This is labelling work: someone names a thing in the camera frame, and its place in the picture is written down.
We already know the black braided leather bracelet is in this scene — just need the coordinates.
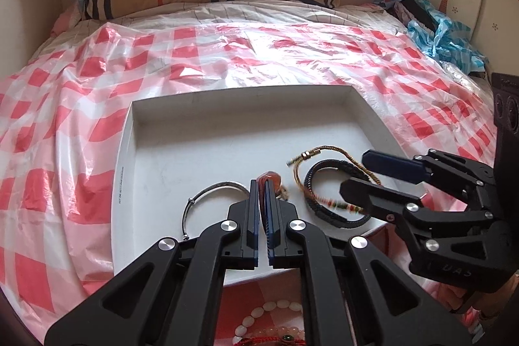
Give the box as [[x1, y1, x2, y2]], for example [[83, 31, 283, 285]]
[[303, 159, 373, 229]]

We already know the white pearl bead bracelet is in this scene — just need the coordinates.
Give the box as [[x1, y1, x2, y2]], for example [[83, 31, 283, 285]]
[[231, 298, 305, 346]]

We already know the gold woven cord bracelet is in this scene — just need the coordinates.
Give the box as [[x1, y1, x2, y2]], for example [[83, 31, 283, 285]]
[[287, 145, 382, 214]]

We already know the red agate bead bracelet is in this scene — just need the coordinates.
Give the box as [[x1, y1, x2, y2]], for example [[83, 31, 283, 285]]
[[256, 170, 290, 202]]

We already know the person right hand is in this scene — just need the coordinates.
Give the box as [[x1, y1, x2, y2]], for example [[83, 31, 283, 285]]
[[444, 275, 518, 328]]

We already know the thin silver bangle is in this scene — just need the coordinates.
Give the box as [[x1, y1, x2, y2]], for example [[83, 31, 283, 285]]
[[181, 181, 250, 241]]

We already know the blue white plastic bag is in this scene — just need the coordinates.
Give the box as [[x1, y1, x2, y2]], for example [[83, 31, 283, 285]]
[[406, 0, 488, 75]]

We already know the white shallow cardboard box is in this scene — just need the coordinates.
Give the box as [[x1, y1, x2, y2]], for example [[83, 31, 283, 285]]
[[111, 85, 403, 270]]

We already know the striped white bed sheet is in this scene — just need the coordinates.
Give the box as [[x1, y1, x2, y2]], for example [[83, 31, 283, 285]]
[[31, 0, 414, 76]]

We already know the red white checkered plastic sheet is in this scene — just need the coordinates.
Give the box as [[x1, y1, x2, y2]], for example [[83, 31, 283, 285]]
[[1, 22, 496, 340]]

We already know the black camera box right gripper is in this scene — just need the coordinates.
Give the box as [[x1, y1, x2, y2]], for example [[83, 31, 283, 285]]
[[491, 73, 519, 172]]

